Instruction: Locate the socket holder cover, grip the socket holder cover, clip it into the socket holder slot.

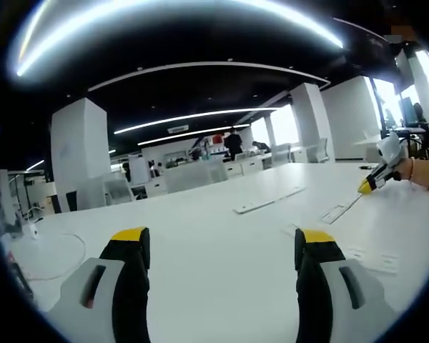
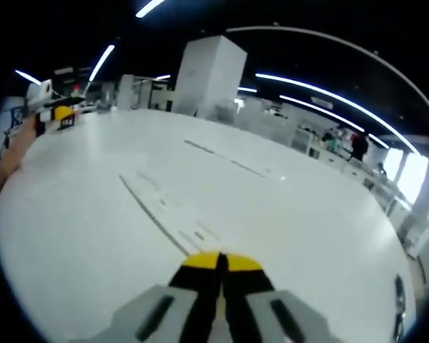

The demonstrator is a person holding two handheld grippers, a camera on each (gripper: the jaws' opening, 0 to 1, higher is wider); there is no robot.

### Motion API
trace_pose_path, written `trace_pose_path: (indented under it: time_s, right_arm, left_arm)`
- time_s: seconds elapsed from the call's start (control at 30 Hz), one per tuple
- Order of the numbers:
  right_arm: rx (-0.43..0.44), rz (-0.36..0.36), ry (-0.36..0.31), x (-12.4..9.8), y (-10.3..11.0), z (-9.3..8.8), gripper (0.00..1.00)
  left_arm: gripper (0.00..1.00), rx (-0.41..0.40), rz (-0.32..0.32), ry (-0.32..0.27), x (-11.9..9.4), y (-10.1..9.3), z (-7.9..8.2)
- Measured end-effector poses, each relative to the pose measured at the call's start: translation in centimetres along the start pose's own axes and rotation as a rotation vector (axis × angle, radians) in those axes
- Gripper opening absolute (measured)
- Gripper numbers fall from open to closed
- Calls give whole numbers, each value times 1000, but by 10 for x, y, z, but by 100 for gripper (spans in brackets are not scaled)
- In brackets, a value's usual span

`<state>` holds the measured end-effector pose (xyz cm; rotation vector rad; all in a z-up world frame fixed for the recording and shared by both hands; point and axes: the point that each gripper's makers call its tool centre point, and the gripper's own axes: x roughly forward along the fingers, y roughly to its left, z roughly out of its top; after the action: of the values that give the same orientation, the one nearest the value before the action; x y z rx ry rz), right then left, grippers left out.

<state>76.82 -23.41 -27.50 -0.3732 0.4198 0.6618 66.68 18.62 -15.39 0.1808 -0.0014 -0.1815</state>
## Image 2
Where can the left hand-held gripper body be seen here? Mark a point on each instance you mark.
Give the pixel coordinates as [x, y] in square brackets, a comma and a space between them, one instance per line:
[39, 93]

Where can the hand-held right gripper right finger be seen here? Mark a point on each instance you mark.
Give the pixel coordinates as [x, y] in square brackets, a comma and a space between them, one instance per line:
[250, 296]

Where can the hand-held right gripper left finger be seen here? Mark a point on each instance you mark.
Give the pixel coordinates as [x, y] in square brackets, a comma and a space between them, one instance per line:
[196, 286]

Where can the white socket holder cover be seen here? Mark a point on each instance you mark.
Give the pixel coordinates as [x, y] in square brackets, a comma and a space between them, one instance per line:
[171, 218]

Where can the long white socket holder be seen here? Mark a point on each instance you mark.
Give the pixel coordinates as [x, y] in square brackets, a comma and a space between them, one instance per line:
[229, 160]

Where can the row of white cabinets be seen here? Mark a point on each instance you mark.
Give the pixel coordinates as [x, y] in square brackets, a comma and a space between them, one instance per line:
[314, 143]

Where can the long ceiling light strip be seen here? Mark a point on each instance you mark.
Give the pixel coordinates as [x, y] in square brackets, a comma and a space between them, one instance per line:
[336, 118]
[343, 101]

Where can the ceiling air vent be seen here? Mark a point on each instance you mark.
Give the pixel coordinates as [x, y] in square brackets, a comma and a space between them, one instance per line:
[321, 102]

